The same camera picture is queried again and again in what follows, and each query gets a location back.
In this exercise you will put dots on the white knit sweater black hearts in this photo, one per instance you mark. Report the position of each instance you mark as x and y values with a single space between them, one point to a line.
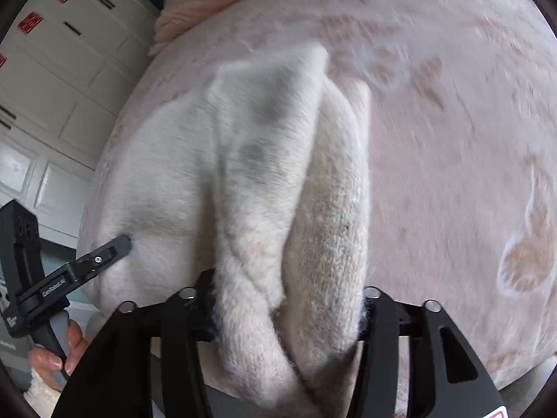
261 183

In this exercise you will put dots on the person's left hand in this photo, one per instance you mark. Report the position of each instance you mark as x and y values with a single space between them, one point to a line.
45 359

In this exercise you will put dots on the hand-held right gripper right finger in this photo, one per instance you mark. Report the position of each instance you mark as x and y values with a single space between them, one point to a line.
374 313

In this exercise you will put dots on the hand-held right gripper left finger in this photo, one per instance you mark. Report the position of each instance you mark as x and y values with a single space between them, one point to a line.
204 305

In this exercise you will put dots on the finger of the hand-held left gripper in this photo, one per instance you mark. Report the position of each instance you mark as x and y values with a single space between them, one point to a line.
106 250

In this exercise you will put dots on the pink duvet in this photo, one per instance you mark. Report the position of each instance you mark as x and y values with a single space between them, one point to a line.
182 17

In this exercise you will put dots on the white wardrobe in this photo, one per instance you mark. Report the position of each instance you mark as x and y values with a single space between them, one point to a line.
65 74

